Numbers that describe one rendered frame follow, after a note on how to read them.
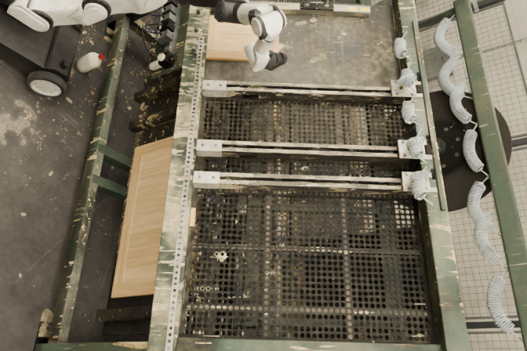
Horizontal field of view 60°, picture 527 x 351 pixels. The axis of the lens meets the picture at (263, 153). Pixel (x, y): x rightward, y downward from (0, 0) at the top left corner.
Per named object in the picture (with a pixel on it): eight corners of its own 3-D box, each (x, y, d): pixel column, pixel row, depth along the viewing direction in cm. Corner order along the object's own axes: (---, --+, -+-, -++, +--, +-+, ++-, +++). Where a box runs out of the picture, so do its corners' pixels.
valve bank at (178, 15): (144, -2, 272) (175, -18, 261) (161, 12, 283) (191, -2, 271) (132, 66, 250) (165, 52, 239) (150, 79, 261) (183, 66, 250)
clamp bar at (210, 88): (204, 84, 250) (200, 56, 229) (419, 92, 252) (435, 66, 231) (202, 99, 246) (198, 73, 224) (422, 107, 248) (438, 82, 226)
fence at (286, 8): (211, 4, 276) (211, -1, 272) (368, 11, 277) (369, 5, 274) (210, 10, 273) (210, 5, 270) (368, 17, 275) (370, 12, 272)
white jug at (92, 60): (76, 56, 291) (97, 45, 282) (89, 63, 299) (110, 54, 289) (73, 68, 287) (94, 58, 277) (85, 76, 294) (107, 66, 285)
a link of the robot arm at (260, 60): (251, 73, 212) (259, 60, 199) (244, 56, 213) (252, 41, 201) (263, 70, 214) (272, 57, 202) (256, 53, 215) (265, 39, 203)
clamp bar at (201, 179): (195, 172, 227) (190, 151, 205) (433, 181, 229) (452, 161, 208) (194, 191, 223) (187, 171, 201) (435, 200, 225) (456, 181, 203)
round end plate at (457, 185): (365, 106, 309) (495, 70, 270) (368, 110, 313) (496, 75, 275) (376, 219, 274) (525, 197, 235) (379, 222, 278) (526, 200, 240)
